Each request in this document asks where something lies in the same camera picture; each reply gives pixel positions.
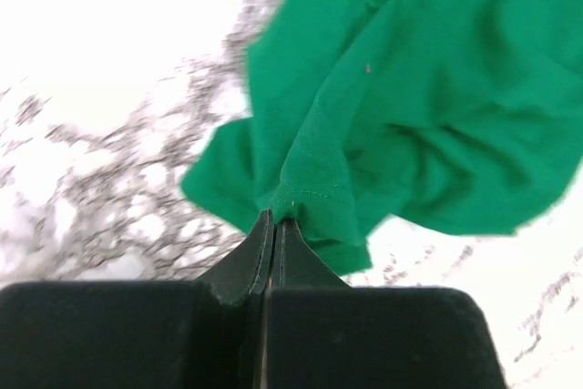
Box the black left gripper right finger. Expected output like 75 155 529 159
261 220 506 389

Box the green t shirt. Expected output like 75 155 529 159
181 0 582 275

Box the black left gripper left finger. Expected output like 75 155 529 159
1 212 274 388

